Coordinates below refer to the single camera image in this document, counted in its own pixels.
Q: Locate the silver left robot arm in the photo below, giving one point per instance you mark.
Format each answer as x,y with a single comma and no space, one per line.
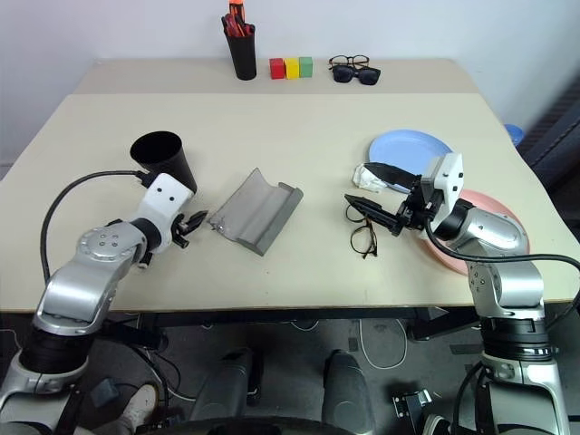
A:
81,290

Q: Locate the black sunglasses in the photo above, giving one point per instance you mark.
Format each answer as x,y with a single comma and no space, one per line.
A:
355,76

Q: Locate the dark-framed clear glasses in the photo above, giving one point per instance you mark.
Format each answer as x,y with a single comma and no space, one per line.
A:
349,60

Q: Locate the blue plate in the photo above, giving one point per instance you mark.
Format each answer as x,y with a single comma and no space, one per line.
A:
405,147

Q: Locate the red and black marker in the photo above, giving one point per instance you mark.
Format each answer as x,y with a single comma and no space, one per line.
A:
247,29
231,25

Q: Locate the red block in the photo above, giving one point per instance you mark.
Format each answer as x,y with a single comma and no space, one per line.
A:
276,69

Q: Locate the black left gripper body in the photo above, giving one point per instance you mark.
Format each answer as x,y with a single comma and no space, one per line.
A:
181,226

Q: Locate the green block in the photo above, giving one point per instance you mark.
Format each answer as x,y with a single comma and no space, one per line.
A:
306,66

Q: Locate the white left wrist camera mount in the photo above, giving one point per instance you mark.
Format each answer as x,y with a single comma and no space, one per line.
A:
165,199

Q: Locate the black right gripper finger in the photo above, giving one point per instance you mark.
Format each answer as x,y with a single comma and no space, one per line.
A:
392,174
374,212

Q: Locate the white shoe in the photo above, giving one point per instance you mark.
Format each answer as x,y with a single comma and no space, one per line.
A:
140,405

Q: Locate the blue round object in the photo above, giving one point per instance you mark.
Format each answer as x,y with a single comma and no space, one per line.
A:
515,133

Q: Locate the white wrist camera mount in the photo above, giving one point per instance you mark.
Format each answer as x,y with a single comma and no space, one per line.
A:
165,199
448,181

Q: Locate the gray glasses case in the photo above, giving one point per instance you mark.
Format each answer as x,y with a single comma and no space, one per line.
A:
254,213

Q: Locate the wide black cup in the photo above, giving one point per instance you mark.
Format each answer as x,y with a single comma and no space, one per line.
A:
156,149

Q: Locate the dark rounded shape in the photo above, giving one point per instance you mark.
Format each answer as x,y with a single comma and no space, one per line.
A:
226,385
346,389

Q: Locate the black table frame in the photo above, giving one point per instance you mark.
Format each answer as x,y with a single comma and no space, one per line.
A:
272,317

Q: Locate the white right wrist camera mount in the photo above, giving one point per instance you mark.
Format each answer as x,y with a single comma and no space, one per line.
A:
448,181

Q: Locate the pink plate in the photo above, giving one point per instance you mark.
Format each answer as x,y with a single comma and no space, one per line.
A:
491,204

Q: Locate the yellow block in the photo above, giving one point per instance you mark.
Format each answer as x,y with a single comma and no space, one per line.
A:
292,68

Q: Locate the dark blue chair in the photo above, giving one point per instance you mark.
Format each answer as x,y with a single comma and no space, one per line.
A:
555,136

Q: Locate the small black bracket device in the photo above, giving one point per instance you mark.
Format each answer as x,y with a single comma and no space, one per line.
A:
412,401

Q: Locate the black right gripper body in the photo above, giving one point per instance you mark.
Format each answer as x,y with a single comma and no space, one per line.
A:
417,210

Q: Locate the orange-capped marker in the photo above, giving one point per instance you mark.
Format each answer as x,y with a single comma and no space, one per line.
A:
236,9

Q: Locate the crumpled white tissue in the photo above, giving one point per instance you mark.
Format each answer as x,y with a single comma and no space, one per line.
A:
364,177

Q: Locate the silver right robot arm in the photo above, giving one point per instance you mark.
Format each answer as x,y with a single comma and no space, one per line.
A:
503,281

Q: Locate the thin-framed clear glasses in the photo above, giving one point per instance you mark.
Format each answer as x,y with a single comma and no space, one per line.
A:
364,233

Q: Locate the tall black pen holder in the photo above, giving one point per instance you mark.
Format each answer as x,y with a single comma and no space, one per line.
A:
242,56

